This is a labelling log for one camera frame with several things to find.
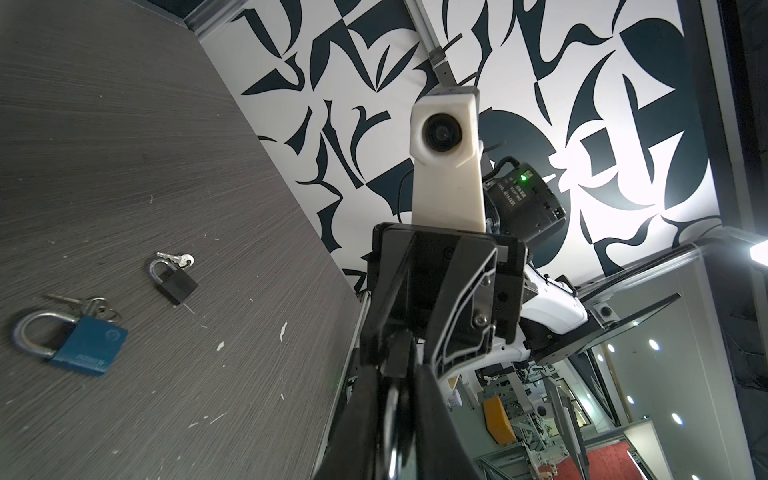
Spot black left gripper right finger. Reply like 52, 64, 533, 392
414, 365, 480, 480

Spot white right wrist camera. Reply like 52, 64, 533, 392
410, 86, 486, 233

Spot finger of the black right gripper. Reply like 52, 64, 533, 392
424, 236, 497, 379
359, 230, 416, 366

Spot silver keys of blue padlock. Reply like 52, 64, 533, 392
43, 294, 121, 323

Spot blue padlock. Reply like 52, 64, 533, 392
12, 310, 128, 376

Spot black padlock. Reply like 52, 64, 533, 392
376, 330, 416, 479

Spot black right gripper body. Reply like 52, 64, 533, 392
367, 223, 528, 360

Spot small black padlock locked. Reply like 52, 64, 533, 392
148, 258, 198, 305

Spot grey wall hook rail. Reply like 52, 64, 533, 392
404, 0, 462, 87

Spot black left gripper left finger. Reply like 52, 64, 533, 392
314, 365, 379, 480

